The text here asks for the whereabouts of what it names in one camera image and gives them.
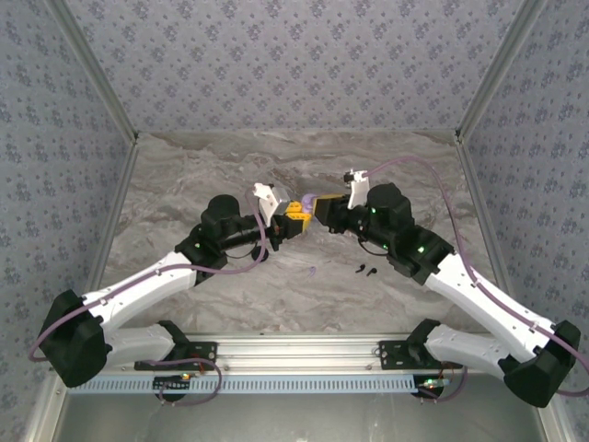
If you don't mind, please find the black controller board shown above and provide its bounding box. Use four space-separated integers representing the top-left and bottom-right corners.
416 376 450 400
153 373 193 401

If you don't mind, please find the grey sheet metal panel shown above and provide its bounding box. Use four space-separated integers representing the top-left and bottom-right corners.
22 372 572 442

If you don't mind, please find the purple camera cable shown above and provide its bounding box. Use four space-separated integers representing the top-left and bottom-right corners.
28 187 271 407
363 155 589 404

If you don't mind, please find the thin black cable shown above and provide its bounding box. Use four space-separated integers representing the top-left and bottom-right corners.
225 246 269 264
357 235 392 255

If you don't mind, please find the slim aluminium table rail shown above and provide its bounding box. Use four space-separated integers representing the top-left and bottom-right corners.
456 137 505 289
82 137 141 296

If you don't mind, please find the wide aluminium extrusion rail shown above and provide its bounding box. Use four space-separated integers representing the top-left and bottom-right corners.
110 331 466 373

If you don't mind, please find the white slotted cable duct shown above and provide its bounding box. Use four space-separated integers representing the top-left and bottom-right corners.
68 373 427 395

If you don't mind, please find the aluminium corner post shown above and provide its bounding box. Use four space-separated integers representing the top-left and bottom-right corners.
454 0 552 145
45 0 141 145

